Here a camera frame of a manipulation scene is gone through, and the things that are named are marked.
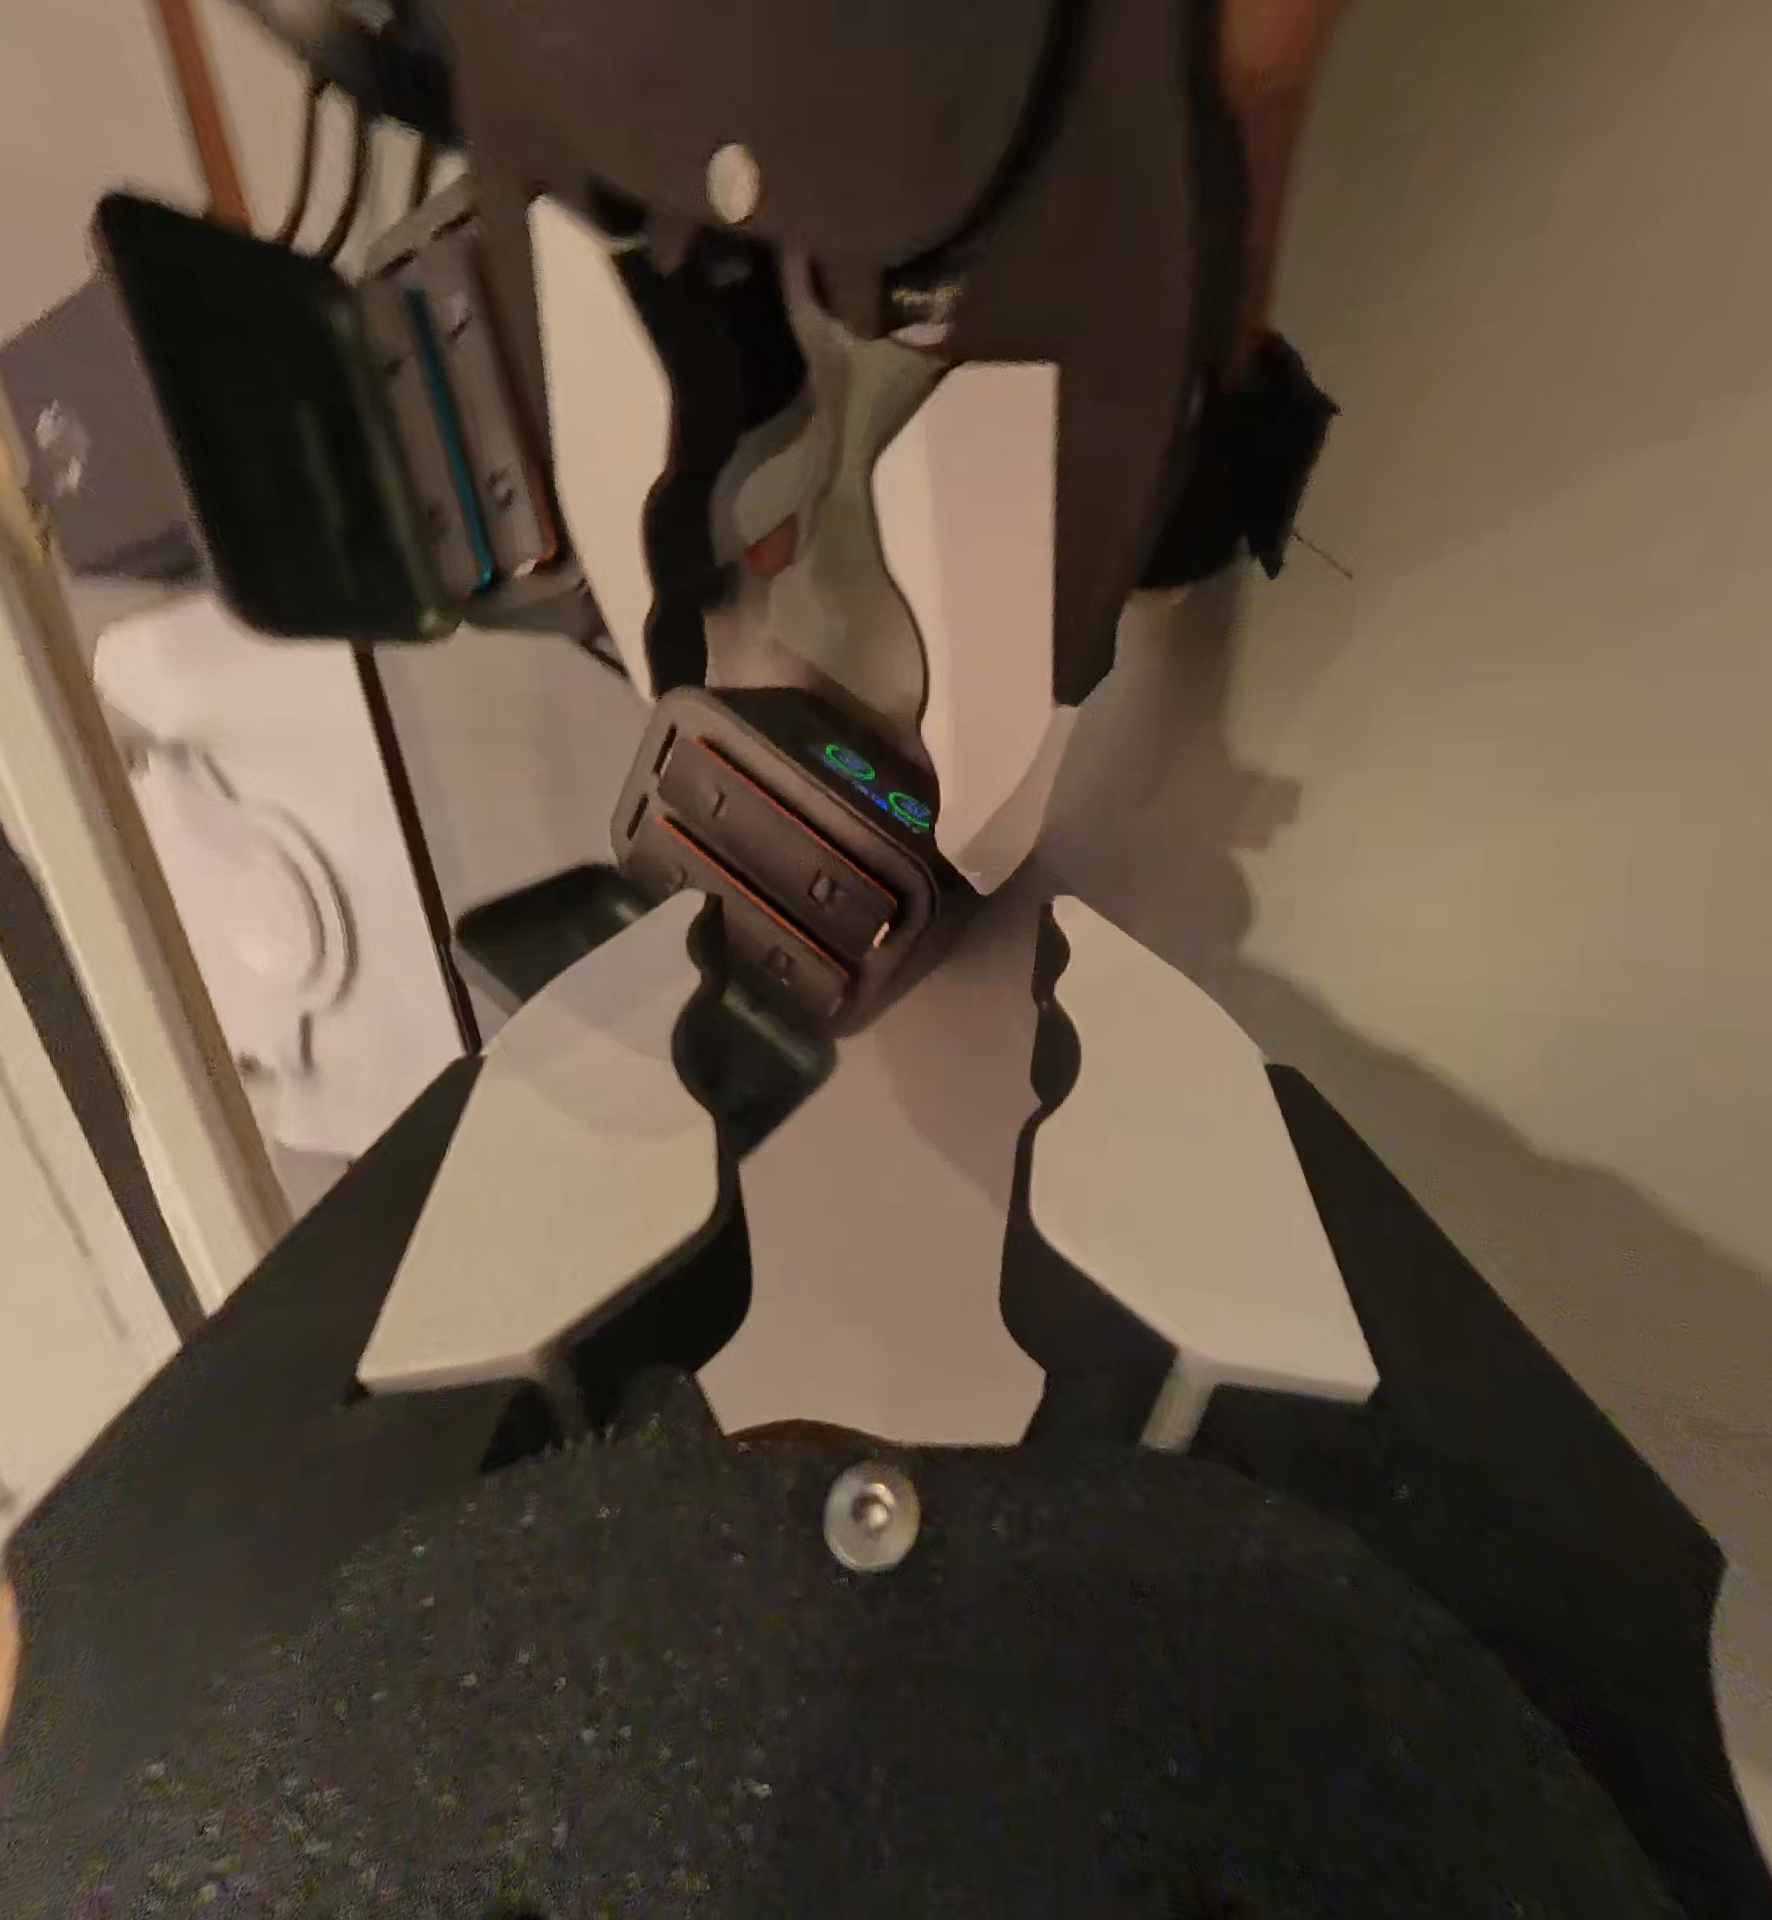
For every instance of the blue-edged black battery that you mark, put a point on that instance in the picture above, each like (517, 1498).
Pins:
(407, 407)
(483, 420)

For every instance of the white stand base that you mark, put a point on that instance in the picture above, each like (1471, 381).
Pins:
(257, 871)

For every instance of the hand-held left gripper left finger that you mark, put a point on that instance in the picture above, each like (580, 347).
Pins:
(557, 1201)

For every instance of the red-edged black battery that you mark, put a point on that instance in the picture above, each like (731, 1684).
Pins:
(783, 826)
(783, 916)

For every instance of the black battery charger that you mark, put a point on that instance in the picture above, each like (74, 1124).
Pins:
(827, 731)
(257, 420)

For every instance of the instruction board on stand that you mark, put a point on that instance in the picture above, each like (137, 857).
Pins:
(2, 1290)

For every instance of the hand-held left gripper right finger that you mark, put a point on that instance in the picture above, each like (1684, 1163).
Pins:
(1202, 1201)

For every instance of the person's right hand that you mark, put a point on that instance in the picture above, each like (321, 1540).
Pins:
(1282, 120)

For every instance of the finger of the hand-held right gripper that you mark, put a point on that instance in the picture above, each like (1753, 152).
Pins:
(992, 570)
(593, 391)

